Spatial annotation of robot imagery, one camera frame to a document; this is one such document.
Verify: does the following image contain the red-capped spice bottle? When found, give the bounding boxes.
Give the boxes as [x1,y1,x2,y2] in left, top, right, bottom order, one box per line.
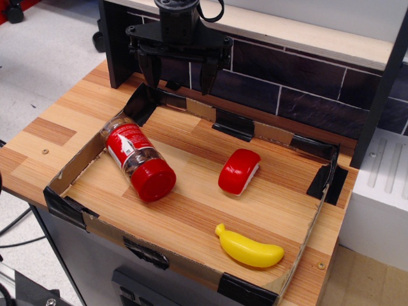
[100,112,177,202]

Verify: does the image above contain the black shelf post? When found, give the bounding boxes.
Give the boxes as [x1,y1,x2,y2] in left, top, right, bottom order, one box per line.
[349,11,407,169]

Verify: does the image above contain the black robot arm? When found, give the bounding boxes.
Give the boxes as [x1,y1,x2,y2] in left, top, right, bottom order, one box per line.
[126,1,233,95]

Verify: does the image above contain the black wheel red frame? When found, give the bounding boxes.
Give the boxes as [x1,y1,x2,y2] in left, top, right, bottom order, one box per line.
[1,0,38,24]

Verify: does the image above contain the black caster wheel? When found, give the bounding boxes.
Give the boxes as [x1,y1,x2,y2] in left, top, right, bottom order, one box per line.
[92,19,106,53]

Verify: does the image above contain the yellow toy banana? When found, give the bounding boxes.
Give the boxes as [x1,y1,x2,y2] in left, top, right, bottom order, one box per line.
[215,223,285,268]

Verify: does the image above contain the dark brick backsplash panel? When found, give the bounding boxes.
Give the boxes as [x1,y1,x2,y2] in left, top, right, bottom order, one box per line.
[124,9,408,141]

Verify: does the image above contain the red toy sushi piece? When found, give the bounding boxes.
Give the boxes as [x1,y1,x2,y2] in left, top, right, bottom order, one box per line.
[218,149,261,196]

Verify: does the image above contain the taped cardboard fence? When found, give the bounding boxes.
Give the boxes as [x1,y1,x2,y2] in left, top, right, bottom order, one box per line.
[44,84,347,305]

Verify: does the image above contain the white grooved block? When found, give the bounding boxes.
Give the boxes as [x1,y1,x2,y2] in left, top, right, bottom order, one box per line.
[339,129,407,270]

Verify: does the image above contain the black metal bracket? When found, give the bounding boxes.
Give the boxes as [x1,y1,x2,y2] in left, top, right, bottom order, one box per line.
[1,262,71,306]

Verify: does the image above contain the black floor cables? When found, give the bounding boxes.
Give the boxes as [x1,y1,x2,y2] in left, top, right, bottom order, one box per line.
[0,203,47,249]

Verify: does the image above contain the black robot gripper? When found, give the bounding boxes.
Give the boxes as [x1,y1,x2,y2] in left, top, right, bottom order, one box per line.
[126,6,233,95]

